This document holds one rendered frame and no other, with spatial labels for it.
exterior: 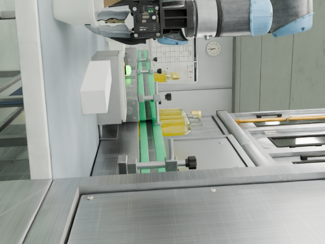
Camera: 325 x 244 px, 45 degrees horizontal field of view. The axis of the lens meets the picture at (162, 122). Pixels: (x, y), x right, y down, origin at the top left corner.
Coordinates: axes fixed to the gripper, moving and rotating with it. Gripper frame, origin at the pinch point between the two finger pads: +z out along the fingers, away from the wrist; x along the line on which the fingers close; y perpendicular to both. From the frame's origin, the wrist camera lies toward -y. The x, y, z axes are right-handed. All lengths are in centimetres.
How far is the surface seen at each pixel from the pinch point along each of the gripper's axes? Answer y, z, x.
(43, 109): 20.2, 6.0, 14.0
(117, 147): -38, -1, 35
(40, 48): 18.8, 5.9, 4.6
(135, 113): -64, -6, 29
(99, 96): -14.4, 1.0, 16.4
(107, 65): -32.3, 0.2, 9.7
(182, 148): -84, -26, 49
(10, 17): -132, 57, -14
